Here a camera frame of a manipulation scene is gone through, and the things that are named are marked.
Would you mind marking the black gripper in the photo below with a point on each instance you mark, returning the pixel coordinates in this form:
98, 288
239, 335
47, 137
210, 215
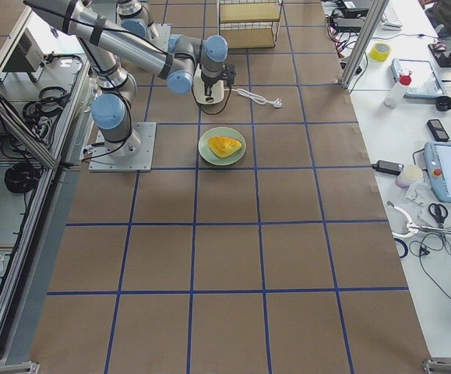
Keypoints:
209, 82

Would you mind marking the white two-slot toaster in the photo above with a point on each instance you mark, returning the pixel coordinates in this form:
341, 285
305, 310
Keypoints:
198, 90

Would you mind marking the light green plate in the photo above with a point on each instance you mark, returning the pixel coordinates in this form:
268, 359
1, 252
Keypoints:
208, 156

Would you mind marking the orange triangular pastry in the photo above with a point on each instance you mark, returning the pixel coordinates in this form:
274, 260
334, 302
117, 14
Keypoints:
223, 146

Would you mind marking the yellow tape roll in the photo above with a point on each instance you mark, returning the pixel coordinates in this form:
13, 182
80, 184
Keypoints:
380, 51

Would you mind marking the clear bottle with red cap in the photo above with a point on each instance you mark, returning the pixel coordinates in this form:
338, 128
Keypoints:
396, 94

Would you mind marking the black power adapter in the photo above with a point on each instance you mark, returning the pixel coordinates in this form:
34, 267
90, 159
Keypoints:
387, 167

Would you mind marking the white paper cup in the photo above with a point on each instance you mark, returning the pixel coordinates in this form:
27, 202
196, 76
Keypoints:
408, 175

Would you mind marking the black phone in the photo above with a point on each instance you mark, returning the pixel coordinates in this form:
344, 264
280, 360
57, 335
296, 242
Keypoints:
437, 130

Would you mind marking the black scissors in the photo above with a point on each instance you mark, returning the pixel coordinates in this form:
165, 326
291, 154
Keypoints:
439, 213

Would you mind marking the wire basket with checkered cloth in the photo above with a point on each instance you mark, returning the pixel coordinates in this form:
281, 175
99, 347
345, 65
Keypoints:
246, 24

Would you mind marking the aluminium frame post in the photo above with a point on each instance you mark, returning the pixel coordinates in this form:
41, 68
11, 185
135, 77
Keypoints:
373, 18

